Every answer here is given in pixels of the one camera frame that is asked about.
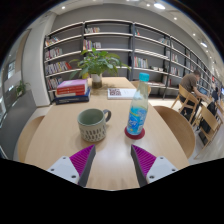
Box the wooden frame chair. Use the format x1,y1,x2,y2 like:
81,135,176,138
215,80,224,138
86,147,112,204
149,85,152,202
171,84,201,125
193,104,223,160

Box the black backpack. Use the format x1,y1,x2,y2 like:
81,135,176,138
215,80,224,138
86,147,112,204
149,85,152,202
199,101,218,135

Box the green patterned ceramic mug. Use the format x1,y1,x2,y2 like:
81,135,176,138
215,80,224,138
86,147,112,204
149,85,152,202
77,108,113,143

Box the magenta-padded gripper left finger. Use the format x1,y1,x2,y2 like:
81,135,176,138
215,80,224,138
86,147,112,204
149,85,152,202
46,143,97,188

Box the ceiling lights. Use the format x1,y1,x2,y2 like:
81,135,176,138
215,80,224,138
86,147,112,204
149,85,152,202
59,1,211,49

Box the pink book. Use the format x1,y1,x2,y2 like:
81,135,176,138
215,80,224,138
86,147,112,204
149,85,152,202
56,78,89,91

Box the white book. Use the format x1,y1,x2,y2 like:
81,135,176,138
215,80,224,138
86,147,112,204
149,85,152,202
107,87,138,101

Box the small green background plant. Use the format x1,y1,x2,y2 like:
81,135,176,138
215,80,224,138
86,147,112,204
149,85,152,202
14,79,30,98

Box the laptop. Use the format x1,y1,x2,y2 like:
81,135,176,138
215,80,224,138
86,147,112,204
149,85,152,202
198,86,210,96

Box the dark blue book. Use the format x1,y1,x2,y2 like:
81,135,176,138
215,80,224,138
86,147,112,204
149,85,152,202
53,88,92,106

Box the person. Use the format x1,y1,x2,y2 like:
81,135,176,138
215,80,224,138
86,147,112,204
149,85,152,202
179,69,207,102

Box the clear bottle with turquoise cap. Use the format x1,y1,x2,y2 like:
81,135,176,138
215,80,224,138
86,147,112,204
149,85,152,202
126,72,151,136

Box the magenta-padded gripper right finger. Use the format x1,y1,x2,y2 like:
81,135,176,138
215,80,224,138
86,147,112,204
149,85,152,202
130,143,179,188

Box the green potted plant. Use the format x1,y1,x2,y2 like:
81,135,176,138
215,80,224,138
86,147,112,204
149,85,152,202
68,47,132,90

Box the grey shelf unit with books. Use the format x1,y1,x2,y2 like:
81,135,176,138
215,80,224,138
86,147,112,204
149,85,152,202
43,18,224,101

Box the beige curved-back chair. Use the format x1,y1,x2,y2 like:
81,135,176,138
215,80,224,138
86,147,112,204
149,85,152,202
153,105,197,160
129,79,153,96
16,114,46,164

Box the flat round red coaster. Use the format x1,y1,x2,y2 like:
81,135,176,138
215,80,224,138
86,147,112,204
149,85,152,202
124,125,146,140

